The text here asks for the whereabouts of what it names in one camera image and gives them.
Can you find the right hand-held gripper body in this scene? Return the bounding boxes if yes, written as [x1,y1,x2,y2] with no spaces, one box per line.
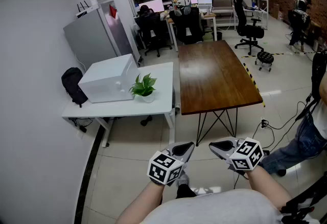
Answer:
[226,137,264,180]

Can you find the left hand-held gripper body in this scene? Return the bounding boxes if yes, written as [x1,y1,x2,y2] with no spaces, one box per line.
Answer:
[147,149,189,187]

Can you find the green potted plant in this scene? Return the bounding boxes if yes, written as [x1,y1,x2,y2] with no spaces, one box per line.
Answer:
[128,72,158,103]

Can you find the person's left forearm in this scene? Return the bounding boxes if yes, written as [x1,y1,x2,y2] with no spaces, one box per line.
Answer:
[114,181,171,224]

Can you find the person's right forearm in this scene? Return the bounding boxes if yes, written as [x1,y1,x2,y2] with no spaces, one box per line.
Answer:
[246,166,293,210]

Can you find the person's black trouser leg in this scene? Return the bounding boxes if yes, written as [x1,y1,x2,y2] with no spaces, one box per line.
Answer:
[175,184,197,199]

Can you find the person's grey shirt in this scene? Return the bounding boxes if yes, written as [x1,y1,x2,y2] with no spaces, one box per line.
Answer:
[139,188,321,224]

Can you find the white desk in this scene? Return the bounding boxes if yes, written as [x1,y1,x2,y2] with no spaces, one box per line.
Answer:
[61,61,177,148]

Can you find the brown wooden table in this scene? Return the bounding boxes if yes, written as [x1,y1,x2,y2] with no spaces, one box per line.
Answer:
[177,40,264,147]

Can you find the yellow black hazard tape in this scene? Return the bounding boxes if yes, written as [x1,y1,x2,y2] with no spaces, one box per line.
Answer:
[241,51,317,59]
[242,62,266,108]

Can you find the black round wheeled stool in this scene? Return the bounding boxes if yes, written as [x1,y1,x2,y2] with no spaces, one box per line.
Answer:
[254,50,274,72]

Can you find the white storage box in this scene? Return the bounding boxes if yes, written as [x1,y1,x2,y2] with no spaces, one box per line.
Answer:
[78,53,141,104]

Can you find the black office chair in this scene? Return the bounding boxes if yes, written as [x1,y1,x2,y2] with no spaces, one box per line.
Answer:
[169,7,205,45]
[134,12,174,58]
[233,0,265,56]

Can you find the wooden-top office desk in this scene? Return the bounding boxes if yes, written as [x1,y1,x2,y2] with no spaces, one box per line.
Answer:
[166,12,218,52]

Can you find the cardboard box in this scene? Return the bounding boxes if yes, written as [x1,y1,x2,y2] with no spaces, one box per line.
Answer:
[270,3,282,20]

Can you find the silver refrigerator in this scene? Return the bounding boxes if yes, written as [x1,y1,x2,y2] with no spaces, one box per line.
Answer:
[63,0,142,72]

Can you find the white router black antennas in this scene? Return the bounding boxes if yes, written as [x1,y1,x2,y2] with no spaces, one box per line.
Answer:
[75,0,93,19]

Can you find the black floor cable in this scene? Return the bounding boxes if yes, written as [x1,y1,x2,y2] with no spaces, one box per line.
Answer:
[263,101,314,149]

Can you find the black harness strap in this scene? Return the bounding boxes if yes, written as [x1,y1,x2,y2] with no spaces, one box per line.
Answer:
[279,179,327,224]

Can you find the black power adapter with cables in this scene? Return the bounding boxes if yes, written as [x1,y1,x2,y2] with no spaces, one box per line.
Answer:
[68,117,94,133]

